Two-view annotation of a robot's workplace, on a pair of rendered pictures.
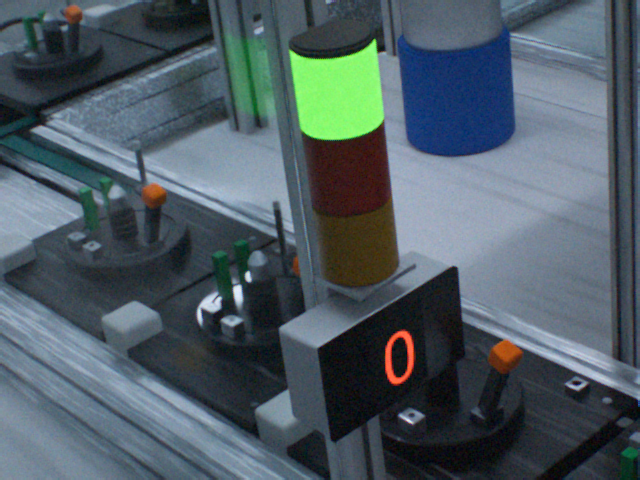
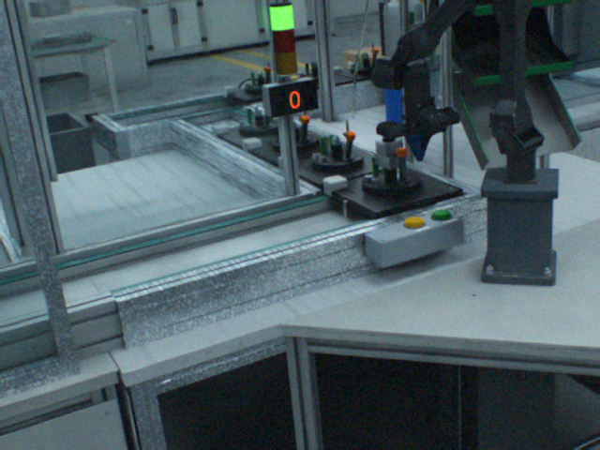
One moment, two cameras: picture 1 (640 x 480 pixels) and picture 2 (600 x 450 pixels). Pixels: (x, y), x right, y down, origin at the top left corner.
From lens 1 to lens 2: 1.11 m
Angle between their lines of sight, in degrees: 14
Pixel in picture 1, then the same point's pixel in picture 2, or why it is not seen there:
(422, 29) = not seen: hidden behind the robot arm
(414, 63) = (387, 93)
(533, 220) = not seen: hidden behind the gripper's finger
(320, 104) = (275, 20)
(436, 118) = (394, 115)
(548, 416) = (368, 166)
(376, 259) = (288, 67)
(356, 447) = (286, 134)
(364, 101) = (286, 20)
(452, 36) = not seen: hidden behind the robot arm
